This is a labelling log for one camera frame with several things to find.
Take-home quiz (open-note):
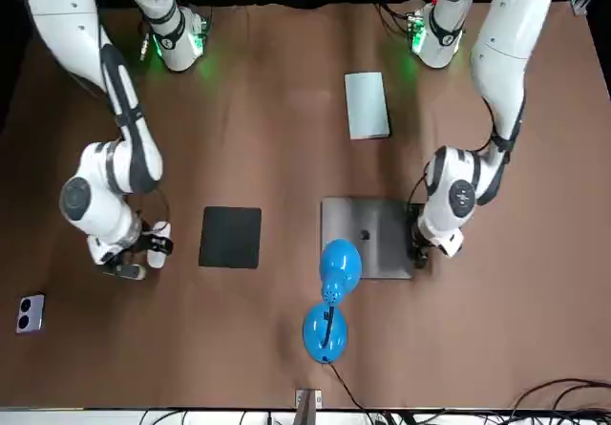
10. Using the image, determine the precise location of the black lamp power cord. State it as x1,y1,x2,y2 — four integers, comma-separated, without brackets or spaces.
327,361,383,421

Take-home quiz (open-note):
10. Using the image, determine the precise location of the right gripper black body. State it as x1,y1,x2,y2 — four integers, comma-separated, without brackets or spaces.
136,230,163,256

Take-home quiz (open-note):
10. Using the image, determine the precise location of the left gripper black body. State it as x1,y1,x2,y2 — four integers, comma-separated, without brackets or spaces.
408,222,430,252

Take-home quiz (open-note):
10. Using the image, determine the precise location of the lilac box with black discs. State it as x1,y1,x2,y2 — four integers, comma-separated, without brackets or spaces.
14,292,46,335

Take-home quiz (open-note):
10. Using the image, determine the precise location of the aluminium frame post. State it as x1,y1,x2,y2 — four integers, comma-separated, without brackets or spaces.
294,388,324,425

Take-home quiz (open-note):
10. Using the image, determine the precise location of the black mouse pad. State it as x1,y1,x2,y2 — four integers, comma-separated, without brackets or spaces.
198,205,263,270

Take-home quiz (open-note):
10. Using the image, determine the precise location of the blue desk lamp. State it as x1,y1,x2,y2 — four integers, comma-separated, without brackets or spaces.
302,238,364,366

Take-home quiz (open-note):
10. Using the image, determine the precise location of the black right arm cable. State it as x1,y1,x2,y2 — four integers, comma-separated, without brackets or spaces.
136,186,172,235

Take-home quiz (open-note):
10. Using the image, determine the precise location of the grey laptop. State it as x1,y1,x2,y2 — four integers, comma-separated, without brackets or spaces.
320,197,414,281

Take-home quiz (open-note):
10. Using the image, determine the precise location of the silver flat tablet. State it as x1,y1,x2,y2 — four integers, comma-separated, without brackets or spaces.
344,71,392,141

